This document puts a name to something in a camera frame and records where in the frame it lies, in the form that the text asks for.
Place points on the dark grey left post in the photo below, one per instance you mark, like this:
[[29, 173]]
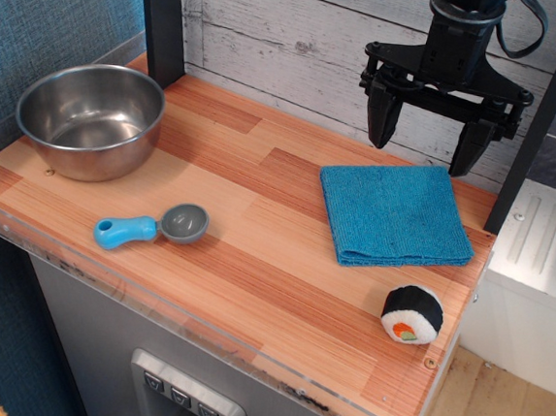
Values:
[[164, 38]]

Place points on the blue grey plastic scoop spoon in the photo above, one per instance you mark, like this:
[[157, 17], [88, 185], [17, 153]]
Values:
[[182, 224]]

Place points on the dark grey post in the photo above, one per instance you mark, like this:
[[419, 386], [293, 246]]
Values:
[[524, 159], [164, 38]]

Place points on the silver dispenser button panel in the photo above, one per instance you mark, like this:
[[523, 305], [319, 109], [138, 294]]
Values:
[[163, 390]]

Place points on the plush sushi roll toy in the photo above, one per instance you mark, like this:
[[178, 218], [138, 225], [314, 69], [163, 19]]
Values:
[[412, 314]]

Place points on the stainless steel bowl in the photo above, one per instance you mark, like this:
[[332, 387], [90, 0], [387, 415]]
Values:
[[93, 122]]

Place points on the clear acrylic edge guard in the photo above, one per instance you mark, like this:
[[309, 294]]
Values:
[[101, 317]]

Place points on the white ribbed sink counter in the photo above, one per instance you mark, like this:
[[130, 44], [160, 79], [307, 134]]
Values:
[[512, 321]]

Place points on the dark grey right post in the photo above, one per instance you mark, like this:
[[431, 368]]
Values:
[[524, 159]]

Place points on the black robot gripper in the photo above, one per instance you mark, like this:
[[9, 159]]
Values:
[[448, 75]]

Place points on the grey toy fridge cabinet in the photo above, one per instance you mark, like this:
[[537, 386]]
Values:
[[290, 339]]

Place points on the blue towel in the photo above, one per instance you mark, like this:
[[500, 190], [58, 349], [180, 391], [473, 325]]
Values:
[[394, 216]]

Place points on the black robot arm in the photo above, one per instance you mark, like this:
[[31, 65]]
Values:
[[466, 3]]

